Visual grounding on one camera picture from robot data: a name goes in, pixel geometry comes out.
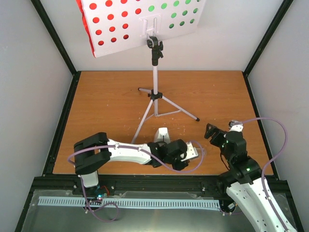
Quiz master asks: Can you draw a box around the white metronome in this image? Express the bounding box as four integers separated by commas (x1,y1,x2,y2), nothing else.
154,128,171,144

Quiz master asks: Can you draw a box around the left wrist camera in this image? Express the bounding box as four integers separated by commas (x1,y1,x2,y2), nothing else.
180,142,199,162

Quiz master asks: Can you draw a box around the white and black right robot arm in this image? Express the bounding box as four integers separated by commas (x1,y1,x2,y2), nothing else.
204,121,296,232

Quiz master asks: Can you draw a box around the light blue slotted cable duct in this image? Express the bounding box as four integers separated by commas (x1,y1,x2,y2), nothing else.
37,196,220,211

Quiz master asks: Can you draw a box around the clear plastic metronome cover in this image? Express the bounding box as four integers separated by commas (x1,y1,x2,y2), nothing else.
194,147,207,159

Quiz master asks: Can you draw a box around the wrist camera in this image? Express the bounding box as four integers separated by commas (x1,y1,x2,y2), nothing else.
180,142,199,162
228,120,243,132

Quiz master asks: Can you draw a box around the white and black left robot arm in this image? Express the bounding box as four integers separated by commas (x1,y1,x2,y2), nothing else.
74,128,198,195

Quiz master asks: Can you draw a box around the white tripod music stand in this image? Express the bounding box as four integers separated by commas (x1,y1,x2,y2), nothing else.
131,36,200,144

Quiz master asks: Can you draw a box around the white perforated stand desk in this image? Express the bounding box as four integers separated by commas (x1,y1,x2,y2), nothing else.
82,0,206,58

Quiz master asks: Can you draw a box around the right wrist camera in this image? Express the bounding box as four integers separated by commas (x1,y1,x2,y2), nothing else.
228,120,243,132

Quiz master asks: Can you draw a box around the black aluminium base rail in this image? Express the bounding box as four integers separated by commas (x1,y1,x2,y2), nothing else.
33,174,289,199

